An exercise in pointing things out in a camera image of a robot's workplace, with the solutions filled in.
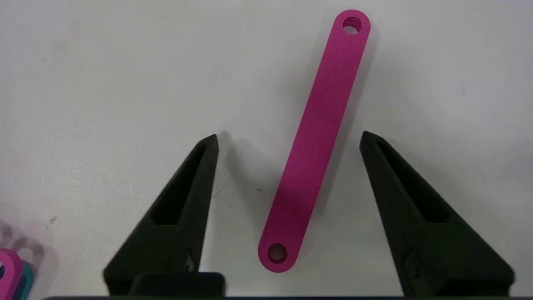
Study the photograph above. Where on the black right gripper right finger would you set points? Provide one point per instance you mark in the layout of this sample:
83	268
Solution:
437	250

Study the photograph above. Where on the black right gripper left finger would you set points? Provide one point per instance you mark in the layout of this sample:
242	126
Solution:
175	241

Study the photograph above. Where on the thin dark pink bar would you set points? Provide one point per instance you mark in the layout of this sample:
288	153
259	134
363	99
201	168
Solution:
316	141

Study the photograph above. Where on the long pink bar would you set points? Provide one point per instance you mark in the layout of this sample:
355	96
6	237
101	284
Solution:
10	271

